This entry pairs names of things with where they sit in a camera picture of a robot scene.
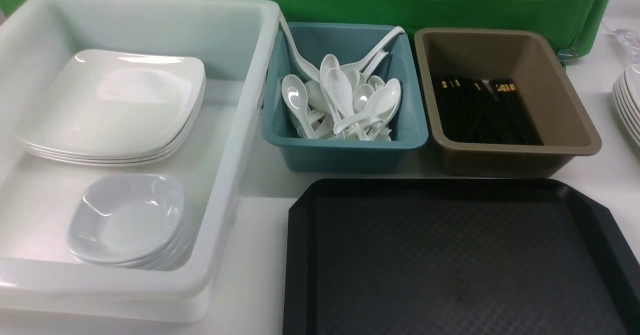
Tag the white square bowl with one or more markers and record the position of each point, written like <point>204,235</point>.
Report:
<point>126,217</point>

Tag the large white square plate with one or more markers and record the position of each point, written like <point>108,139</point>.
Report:
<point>111,104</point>

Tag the white ceramic spoon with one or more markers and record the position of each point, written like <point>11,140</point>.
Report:
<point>382,101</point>

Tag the teal plastic bin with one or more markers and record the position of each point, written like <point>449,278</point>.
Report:
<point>350,42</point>

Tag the white spoon front left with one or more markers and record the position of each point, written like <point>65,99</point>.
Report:
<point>295,97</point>

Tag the white spoon centre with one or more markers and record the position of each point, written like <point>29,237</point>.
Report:
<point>340,93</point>

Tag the white ladle in teal bin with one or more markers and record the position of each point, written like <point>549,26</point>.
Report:
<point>313,73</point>

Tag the black serving tray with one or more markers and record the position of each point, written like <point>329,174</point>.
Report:
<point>446,256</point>

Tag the pile of black chopsticks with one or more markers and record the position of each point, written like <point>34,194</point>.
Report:
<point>484,111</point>

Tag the brown plastic bin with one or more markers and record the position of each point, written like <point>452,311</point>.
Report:
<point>527,58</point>

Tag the large white plastic bin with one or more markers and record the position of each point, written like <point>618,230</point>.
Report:
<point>234,39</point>

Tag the stack of white bowls in bin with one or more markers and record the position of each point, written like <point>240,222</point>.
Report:
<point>165,259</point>

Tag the stack of white plates in bin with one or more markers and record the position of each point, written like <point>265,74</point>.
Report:
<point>154,157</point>

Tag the stack of plates at right edge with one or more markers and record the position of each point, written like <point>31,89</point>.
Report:
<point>626,94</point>

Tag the clear plastic wrap at right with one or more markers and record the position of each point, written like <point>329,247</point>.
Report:
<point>629,41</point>

